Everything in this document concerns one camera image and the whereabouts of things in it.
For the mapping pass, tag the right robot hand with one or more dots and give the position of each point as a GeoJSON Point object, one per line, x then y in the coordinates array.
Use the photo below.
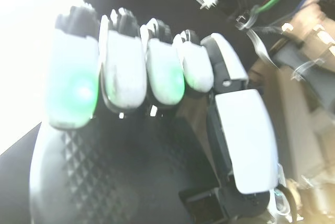
{"type": "Point", "coordinates": [131, 161]}

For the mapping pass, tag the clear plastic zip tie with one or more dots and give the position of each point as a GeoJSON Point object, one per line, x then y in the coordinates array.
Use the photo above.
{"type": "Point", "coordinates": [247, 21]}

